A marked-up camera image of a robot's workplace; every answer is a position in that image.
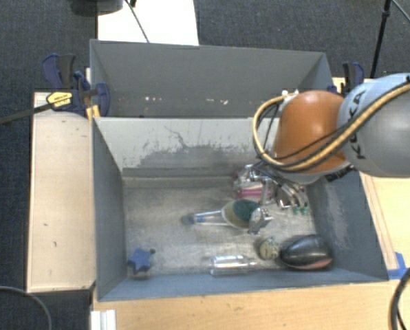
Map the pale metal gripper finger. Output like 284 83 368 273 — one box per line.
248 207 274 235
233 165 261 199

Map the pink plastic item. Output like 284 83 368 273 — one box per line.
237 187 263 200

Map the small beige round toy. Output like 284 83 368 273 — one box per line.
256 236 281 261

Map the black and red oval ball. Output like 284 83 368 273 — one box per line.
279 234 334 272

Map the grey metal bin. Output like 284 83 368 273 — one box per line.
89 38 390 303

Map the blue star-shaped toy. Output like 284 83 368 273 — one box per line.
127 247 157 275

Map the pale wood flat board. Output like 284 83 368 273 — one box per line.
25 91 98 294

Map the green dish brush clear handle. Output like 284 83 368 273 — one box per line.
180 199 261 230

